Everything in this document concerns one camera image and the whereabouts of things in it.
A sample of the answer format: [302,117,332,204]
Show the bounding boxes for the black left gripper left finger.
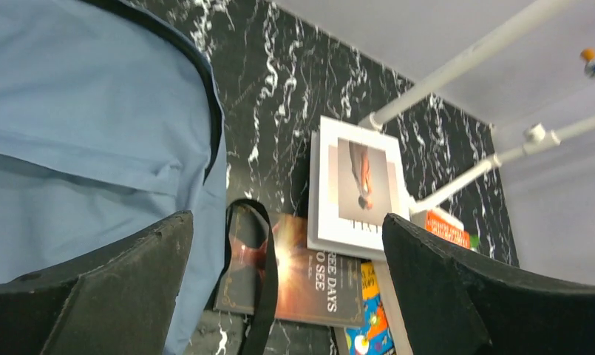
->
[0,211,193,354]

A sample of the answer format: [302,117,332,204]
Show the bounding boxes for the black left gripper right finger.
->
[382,213,595,354]

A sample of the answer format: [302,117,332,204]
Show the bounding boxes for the light blue student backpack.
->
[0,0,279,355]

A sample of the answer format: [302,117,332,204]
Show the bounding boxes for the beige paperback book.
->
[373,261,413,355]

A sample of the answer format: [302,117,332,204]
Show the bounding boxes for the orange storey treehouse book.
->
[424,208,472,249]

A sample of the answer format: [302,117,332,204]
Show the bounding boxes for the colourful blue storey book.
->
[339,262,396,355]

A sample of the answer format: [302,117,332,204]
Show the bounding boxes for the dark three days book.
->
[214,206,365,328]

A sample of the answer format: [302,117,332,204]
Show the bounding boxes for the white style magazine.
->
[307,116,410,260]

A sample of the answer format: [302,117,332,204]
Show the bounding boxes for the white pvc pipe frame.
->
[358,0,595,214]

